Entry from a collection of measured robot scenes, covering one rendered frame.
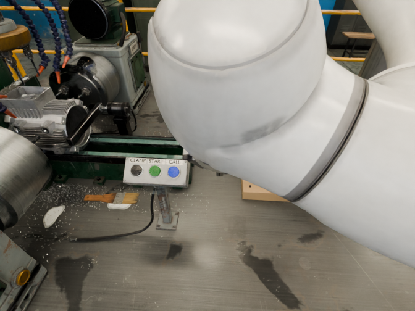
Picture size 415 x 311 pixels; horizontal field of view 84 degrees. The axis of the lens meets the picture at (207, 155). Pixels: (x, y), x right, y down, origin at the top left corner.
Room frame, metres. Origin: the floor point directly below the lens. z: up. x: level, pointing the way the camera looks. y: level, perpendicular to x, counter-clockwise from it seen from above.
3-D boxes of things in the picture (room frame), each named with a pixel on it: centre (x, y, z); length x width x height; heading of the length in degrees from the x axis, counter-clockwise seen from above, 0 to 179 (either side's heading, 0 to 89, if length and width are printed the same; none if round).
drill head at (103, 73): (1.06, 0.56, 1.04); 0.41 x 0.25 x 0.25; 176
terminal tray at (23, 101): (0.73, 0.62, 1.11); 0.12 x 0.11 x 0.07; 86
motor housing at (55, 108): (0.72, 0.58, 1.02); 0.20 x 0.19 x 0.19; 86
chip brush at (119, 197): (0.55, 0.36, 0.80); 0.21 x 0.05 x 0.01; 89
